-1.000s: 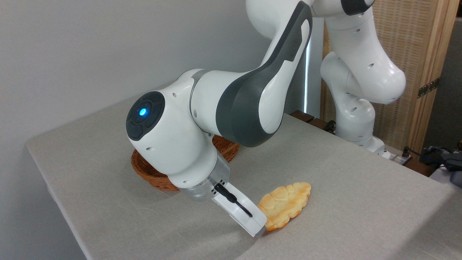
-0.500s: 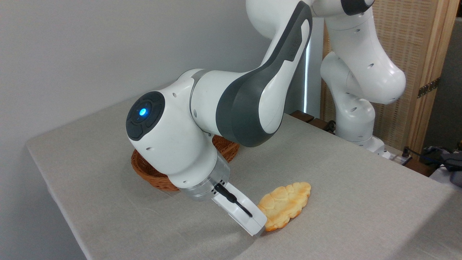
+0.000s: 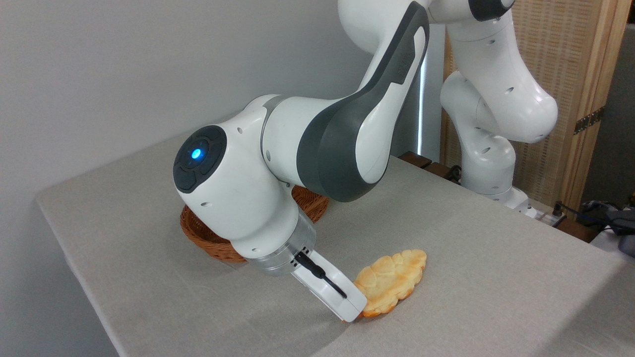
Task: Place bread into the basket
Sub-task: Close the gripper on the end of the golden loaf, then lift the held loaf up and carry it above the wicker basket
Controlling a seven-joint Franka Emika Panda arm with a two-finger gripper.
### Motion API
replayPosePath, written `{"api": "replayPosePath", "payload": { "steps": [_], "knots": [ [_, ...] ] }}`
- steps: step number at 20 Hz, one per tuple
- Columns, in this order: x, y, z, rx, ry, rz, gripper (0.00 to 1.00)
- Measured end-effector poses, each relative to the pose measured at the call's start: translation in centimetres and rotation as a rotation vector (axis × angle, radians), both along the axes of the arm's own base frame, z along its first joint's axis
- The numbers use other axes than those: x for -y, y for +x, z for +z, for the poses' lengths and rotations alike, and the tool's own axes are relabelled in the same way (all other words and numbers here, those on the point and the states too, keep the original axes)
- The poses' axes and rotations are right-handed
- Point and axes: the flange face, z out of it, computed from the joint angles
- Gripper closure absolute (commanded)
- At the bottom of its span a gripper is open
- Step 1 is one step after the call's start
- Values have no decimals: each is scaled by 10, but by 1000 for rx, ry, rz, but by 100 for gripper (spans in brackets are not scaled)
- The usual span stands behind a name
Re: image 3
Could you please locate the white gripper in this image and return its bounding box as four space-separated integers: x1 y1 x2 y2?
290 250 368 323

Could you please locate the leaf-shaped bread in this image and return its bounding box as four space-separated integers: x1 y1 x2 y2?
353 249 428 318

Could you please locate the vertical white light strip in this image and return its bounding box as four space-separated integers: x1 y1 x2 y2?
418 59 430 156

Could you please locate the brown wicker basket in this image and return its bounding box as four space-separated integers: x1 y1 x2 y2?
180 184 330 263

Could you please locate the metal screen hinge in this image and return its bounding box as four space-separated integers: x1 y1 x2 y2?
573 106 605 135

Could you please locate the white power strip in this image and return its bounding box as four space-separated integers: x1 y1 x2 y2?
526 201 567 228

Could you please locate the grey tablecloth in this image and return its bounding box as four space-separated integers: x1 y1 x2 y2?
35 131 635 357

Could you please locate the dark grey bundled object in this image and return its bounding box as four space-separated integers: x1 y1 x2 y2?
575 197 635 258

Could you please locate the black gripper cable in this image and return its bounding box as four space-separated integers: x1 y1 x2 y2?
296 252 348 299

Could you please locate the wooden rattan folding screen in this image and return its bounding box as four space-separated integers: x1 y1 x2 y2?
440 0 634 215

